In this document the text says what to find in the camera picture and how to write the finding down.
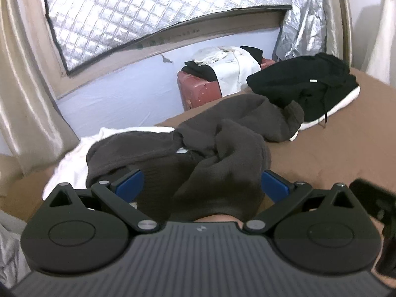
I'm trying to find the grey white cloth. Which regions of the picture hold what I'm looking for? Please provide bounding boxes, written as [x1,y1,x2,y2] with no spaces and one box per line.
[0,209,31,288]

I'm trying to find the white garment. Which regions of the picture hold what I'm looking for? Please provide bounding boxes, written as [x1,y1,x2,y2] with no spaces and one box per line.
[289,85,361,141]

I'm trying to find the dark grey knitted sweater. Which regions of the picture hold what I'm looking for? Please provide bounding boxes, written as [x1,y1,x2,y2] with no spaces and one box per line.
[86,94,305,223]

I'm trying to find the clothes pile on suitcase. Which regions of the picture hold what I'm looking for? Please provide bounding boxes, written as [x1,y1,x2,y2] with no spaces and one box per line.
[192,46,263,96]

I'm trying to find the beige curtain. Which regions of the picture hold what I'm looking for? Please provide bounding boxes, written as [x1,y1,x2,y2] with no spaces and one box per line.
[0,0,81,175]

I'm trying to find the black hooded sweatshirt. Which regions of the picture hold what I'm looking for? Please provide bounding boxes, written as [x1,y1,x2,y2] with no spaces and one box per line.
[247,52,360,129]

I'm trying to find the silver quilted window cover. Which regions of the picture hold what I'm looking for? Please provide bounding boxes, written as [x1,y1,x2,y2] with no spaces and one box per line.
[40,0,324,75]

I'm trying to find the red suitcase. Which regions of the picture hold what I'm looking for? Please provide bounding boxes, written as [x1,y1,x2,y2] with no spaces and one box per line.
[177,58,276,112]

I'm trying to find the black cloth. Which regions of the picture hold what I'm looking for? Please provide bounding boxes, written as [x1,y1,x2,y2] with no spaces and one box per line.
[240,46,264,64]
[181,60,219,82]

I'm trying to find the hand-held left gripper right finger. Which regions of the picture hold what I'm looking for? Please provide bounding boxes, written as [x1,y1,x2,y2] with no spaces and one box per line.
[242,170,355,235]

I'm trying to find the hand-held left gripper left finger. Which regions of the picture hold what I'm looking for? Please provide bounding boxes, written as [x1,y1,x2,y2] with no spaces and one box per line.
[46,170,161,233]

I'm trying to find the white curtain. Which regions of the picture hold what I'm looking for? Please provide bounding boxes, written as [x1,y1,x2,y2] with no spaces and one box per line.
[360,0,396,84]

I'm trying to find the silver foil curtain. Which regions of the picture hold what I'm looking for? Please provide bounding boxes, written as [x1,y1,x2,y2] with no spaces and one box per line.
[274,0,339,61]

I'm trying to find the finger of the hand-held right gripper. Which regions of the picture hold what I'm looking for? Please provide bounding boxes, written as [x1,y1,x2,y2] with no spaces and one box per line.
[349,178,396,224]

